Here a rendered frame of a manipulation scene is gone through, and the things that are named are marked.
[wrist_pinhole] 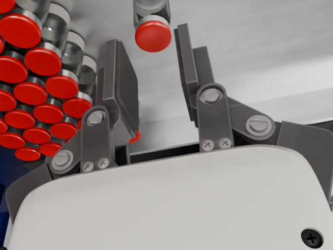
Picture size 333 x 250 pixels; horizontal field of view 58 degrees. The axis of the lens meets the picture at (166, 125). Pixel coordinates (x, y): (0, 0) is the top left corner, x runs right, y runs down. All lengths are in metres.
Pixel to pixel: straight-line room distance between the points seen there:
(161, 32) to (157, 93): 0.11
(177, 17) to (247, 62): 0.08
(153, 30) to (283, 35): 0.12
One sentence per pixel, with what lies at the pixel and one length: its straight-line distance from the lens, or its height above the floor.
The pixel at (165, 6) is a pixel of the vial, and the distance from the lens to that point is 0.19.
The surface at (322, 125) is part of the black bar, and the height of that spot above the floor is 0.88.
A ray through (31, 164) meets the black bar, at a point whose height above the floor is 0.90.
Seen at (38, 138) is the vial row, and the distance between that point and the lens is 0.26.
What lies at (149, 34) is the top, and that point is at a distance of 0.17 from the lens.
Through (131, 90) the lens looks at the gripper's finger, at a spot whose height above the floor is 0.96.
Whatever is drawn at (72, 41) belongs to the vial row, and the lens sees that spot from 0.22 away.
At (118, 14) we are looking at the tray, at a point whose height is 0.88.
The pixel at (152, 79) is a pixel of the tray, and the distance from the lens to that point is 0.26.
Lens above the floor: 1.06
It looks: 35 degrees down
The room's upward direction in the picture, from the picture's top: 175 degrees clockwise
